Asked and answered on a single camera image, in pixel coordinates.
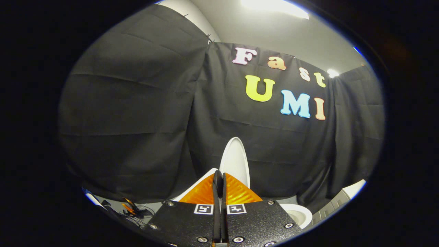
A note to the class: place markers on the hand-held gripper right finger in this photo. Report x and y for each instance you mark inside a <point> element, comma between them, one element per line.
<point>257,223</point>

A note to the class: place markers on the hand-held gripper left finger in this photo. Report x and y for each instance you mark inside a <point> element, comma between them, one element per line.
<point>185,223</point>

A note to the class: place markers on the black lid pull tab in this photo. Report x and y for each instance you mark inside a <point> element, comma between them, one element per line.
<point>218,178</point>

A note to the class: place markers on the white toilet lid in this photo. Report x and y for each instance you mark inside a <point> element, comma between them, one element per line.
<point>235,161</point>

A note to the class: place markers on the orange and black tools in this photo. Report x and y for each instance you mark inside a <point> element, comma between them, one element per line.
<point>132,207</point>

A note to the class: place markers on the white panelled box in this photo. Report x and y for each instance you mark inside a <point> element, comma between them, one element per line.
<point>337,200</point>

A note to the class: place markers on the white and blue device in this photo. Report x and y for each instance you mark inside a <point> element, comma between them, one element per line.
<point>92,198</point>

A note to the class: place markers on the black backdrop cloth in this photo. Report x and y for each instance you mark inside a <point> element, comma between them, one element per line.
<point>154,120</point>

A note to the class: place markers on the small ceiling lamp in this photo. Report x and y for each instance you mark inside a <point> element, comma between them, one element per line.
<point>332,72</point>

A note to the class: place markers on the large round ceiling lamp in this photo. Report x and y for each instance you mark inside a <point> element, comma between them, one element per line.
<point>274,6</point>

